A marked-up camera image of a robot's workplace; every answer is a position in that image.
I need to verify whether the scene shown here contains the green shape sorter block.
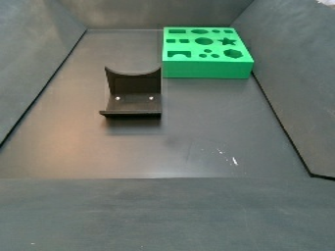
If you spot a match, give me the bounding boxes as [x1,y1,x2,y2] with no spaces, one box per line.
[162,26,253,79]

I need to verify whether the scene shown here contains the black curved holder stand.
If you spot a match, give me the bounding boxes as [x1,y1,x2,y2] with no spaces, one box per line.
[100,68,162,118]

